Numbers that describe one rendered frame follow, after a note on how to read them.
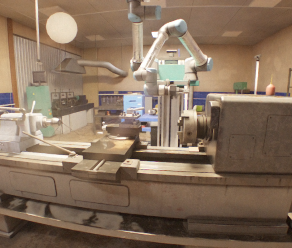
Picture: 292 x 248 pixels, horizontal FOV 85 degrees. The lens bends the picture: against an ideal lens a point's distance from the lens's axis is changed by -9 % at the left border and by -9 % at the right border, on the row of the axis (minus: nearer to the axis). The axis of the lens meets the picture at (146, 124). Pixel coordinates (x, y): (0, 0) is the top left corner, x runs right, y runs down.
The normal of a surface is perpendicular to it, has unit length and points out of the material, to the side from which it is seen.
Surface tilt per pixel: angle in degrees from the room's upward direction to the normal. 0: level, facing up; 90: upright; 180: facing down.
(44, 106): 90
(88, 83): 90
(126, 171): 90
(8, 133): 66
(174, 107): 90
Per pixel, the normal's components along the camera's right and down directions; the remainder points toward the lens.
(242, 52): -0.15, 0.20
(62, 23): 0.47, 0.45
